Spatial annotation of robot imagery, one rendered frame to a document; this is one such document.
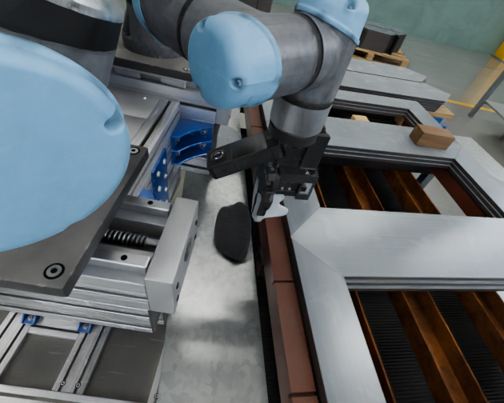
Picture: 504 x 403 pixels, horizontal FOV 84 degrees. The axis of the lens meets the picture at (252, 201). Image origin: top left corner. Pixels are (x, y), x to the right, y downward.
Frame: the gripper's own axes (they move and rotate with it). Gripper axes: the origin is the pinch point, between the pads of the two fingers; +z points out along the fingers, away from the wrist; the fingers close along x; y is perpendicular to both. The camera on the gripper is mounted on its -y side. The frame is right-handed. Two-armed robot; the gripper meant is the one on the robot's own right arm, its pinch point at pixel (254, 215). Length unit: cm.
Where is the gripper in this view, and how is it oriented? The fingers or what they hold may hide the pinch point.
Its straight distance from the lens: 53.0
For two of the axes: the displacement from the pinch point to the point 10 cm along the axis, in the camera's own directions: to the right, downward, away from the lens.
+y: 9.8, 0.6, 1.9
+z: -1.8, 6.8, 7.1
